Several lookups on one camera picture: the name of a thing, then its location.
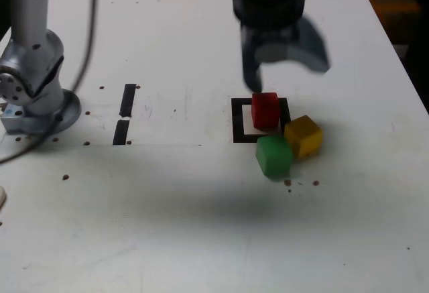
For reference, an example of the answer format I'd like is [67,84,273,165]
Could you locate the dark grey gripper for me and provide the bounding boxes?
[239,16,333,93]

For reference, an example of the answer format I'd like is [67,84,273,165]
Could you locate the red cube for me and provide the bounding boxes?
[251,92,281,129]

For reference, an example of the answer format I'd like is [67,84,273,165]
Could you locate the yellow cube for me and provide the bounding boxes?
[284,115,324,160]

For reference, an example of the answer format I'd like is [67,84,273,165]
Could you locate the green cube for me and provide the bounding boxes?
[255,135,294,177]

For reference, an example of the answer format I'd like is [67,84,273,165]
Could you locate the black tape square outline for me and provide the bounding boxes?
[231,97,292,143]

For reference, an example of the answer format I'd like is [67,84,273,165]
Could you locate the black tape strip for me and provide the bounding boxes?
[112,83,137,146]

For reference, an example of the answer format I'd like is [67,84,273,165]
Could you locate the black cable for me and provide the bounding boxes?
[0,0,101,165]

